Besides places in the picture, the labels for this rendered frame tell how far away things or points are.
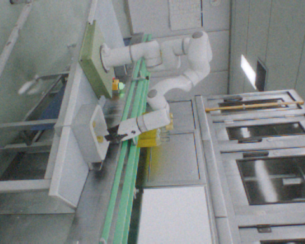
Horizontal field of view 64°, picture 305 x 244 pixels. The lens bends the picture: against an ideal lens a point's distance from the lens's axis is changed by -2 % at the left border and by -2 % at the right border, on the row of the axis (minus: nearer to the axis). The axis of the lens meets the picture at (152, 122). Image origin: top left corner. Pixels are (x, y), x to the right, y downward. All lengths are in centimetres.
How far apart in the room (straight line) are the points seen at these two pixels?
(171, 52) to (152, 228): 86
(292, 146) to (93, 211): 118
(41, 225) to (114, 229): 51
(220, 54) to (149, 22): 220
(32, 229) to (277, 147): 142
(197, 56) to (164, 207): 72
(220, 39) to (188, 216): 656
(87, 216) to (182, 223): 42
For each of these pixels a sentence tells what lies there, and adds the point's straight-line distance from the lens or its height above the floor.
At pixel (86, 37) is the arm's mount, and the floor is 77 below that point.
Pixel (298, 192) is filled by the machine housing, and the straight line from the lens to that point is 146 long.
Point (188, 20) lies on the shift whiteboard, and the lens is 719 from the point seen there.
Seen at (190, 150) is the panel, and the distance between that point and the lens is 154.
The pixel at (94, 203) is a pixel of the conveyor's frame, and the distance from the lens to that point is 113.
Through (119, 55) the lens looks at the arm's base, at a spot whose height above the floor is 91.
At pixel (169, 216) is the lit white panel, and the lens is 124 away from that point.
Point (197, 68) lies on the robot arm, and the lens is 115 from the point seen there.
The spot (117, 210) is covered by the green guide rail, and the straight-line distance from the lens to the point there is 110.
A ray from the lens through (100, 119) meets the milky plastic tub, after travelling 125.
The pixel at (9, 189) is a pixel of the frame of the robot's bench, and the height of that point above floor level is 52.
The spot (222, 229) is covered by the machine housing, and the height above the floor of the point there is 136.
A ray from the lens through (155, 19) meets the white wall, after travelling 719.
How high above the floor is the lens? 122
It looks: 7 degrees down
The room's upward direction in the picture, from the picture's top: 85 degrees clockwise
